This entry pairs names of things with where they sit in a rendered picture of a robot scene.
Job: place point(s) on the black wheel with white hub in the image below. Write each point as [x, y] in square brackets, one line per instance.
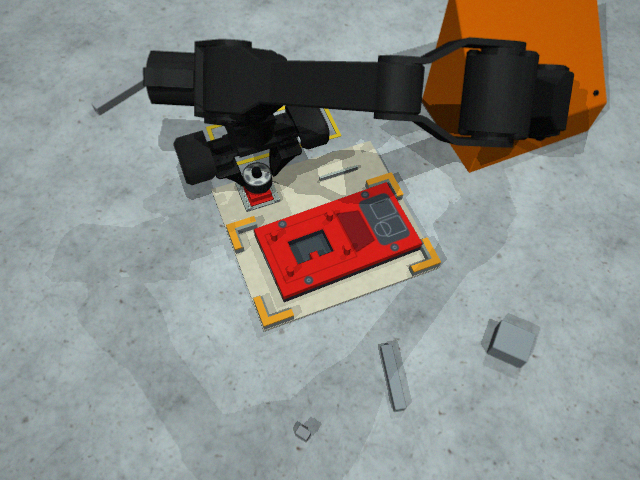
[257, 185]

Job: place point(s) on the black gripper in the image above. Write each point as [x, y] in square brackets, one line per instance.
[201, 160]

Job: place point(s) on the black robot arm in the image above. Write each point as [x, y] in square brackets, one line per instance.
[506, 94]

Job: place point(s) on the yellow rectangular outline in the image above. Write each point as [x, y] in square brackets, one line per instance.
[267, 155]

